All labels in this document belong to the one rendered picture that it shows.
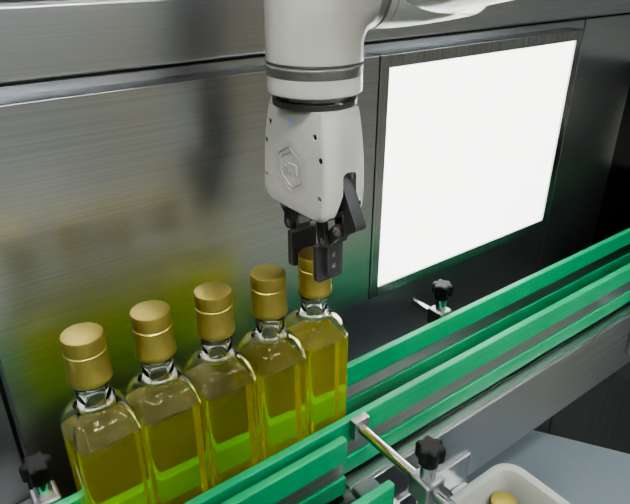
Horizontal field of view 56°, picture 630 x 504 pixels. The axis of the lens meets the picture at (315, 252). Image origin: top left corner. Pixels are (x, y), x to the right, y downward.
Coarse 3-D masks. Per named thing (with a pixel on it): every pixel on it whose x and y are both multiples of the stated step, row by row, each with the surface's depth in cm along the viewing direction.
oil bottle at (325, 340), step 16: (288, 320) 63; (304, 320) 62; (320, 320) 62; (336, 320) 62; (304, 336) 61; (320, 336) 61; (336, 336) 62; (320, 352) 62; (336, 352) 63; (320, 368) 63; (336, 368) 64; (320, 384) 64; (336, 384) 65; (320, 400) 65; (336, 400) 66; (320, 416) 66; (336, 416) 67
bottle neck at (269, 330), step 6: (282, 318) 58; (258, 324) 58; (264, 324) 57; (270, 324) 57; (276, 324) 58; (282, 324) 58; (258, 330) 58; (264, 330) 58; (270, 330) 58; (276, 330) 58; (282, 330) 59; (258, 336) 59; (264, 336) 58; (270, 336) 58; (276, 336) 58; (282, 336) 59
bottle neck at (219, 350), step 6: (204, 342) 55; (210, 342) 54; (216, 342) 54; (222, 342) 55; (228, 342) 55; (204, 348) 55; (210, 348) 55; (216, 348) 55; (222, 348) 55; (228, 348) 55; (204, 354) 56; (210, 354) 55; (216, 354) 55; (222, 354) 55; (228, 354) 56; (210, 360) 55; (216, 360) 55
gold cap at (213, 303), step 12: (204, 288) 54; (216, 288) 54; (228, 288) 54; (204, 300) 52; (216, 300) 52; (228, 300) 53; (204, 312) 53; (216, 312) 53; (228, 312) 53; (204, 324) 53; (216, 324) 53; (228, 324) 54; (204, 336) 54; (216, 336) 54; (228, 336) 54
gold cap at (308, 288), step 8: (304, 248) 61; (312, 248) 61; (304, 256) 59; (312, 256) 59; (304, 264) 59; (312, 264) 58; (304, 272) 59; (312, 272) 59; (304, 280) 60; (312, 280) 59; (328, 280) 60; (304, 288) 60; (312, 288) 60; (320, 288) 60; (328, 288) 60; (304, 296) 60; (312, 296) 60; (320, 296) 60
